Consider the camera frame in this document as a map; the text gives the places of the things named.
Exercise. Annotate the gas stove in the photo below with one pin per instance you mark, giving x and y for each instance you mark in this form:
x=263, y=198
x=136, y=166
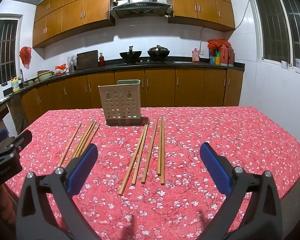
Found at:
x=160, y=61

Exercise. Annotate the beige perforated utensil holder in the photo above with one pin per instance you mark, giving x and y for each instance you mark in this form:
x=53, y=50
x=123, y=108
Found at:
x=101, y=110

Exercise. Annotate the metal faucet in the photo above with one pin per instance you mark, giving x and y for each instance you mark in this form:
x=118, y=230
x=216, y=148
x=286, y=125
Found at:
x=22, y=76

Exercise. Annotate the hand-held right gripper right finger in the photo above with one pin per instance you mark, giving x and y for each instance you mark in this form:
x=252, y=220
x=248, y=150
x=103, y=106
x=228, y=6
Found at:
x=215, y=170

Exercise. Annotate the red and white plastic bag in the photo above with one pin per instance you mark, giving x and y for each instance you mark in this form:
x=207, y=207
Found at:
x=60, y=68

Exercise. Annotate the black wok with lid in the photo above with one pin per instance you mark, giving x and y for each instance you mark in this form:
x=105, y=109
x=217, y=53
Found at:
x=158, y=51

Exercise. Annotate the wooden upper cabinets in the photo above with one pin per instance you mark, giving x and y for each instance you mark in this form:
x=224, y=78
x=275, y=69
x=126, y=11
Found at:
x=72, y=15

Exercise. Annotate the wooden lower cabinets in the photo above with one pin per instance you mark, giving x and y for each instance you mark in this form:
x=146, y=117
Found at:
x=160, y=87

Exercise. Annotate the pink dish soap bottle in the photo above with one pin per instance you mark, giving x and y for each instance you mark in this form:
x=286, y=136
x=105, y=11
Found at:
x=195, y=56

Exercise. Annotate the wooden cabinets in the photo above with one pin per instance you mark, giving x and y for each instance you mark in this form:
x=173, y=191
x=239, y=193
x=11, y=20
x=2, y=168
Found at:
x=72, y=15
x=160, y=87

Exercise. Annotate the orange pole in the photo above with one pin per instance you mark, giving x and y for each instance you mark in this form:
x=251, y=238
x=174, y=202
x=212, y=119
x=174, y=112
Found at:
x=87, y=137

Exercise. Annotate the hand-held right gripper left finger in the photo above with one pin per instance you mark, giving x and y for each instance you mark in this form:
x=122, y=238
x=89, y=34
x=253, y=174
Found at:
x=82, y=170

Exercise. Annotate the red floral tablecloth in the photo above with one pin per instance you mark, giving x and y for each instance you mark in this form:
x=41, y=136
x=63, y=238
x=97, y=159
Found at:
x=180, y=205

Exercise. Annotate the dark wooden cutting board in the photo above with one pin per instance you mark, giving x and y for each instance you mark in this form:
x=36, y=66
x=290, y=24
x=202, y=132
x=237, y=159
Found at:
x=87, y=60

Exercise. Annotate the white cup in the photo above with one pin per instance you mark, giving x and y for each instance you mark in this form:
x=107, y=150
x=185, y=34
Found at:
x=285, y=65

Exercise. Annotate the yellow detergent bottle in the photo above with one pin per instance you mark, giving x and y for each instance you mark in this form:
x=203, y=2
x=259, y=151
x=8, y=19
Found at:
x=15, y=86

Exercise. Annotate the blue and yellow box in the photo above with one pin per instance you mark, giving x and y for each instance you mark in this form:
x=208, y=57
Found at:
x=214, y=60

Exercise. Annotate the small barred window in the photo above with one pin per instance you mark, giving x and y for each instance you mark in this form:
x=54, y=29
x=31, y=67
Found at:
x=5, y=52

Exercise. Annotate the red bottle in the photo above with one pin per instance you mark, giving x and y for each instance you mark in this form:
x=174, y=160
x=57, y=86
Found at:
x=101, y=60

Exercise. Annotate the wooden chopstick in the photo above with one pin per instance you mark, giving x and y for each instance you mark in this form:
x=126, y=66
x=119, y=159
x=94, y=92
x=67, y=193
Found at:
x=84, y=137
x=149, y=155
x=93, y=135
x=139, y=160
x=133, y=160
x=162, y=155
x=160, y=150
x=69, y=145

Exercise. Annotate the clear plastic bag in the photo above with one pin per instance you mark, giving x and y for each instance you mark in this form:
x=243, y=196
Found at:
x=72, y=62

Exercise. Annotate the black kitchen countertop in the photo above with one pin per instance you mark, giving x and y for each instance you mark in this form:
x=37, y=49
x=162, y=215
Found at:
x=110, y=65

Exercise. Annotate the green basin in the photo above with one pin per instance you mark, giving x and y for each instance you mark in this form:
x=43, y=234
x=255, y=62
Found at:
x=45, y=75

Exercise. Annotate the large barred window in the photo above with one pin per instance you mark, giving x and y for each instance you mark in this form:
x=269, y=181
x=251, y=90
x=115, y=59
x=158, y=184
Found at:
x=277, y=25

